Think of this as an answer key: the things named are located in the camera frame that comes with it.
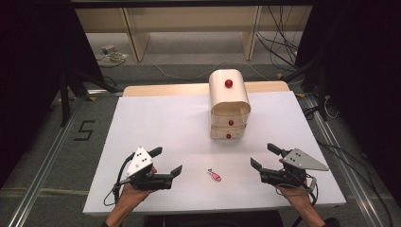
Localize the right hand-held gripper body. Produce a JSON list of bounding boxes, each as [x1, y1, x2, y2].
[[260, 148, 330, 189]]

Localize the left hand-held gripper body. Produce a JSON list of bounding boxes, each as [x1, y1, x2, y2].
[[125, 146, 174, 191]]

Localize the small pink fish cutout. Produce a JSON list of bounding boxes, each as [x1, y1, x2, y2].
[[206, 168, 222, 183]]

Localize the clear drawer with red knob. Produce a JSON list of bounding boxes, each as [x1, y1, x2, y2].
[[210, 125, 246, 140], [210, 113, 248, 128]]

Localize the white mini drawer cabinet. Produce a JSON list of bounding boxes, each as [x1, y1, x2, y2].
[[208, 69, 253, 140]]

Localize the person's left hand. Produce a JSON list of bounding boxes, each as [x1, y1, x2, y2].
[[118, 166, 158, 206]]

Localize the person's right hand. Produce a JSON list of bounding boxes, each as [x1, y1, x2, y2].
[[278, 183, 312, 209]]

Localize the white table cover sheet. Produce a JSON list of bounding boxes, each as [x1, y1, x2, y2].
[[82, 91, 347, 216]]

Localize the person's dark lap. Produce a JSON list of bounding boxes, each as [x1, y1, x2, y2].
[[145, 210, 285, 227]]

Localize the light wooden table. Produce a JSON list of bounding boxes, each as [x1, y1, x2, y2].
[[122, 80, 290, 97]]

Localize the black metal stand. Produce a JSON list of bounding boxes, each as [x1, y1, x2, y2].
[[59, 67, 124, 127], [283, 56, 329, 121]]

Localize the black curtain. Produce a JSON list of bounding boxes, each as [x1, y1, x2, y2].
[[296, 0, 401, 206], [0, 0, 106, 187]]

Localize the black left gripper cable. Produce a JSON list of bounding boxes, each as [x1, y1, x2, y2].
[[103, 151, 136, 207]]

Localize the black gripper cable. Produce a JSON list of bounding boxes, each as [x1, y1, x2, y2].
[[275, 173, 320, 227], [103, 151, 136, 207]]

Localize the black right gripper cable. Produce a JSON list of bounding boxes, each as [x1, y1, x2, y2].
[[275, 173, 320, 227]]

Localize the aluminium floor rail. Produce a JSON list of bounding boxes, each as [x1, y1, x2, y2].
[[302, 94, 385, 227], [9, 97, 83, 227]]

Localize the black floor cables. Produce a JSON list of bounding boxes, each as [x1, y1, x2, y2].
[[317, 141, 395, 227]]

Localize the short white cable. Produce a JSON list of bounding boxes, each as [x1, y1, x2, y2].
[[323, 95, 340, 120]]

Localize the long thin white cable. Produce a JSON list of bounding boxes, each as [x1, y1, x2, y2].
[[154, 61, 269, 81]]

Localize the coiled white cable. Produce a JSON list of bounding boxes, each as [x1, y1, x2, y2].
[[96, 51, 129, 69]]

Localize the black cable bundle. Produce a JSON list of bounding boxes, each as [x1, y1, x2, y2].
[[255, 5, 301, 70]]

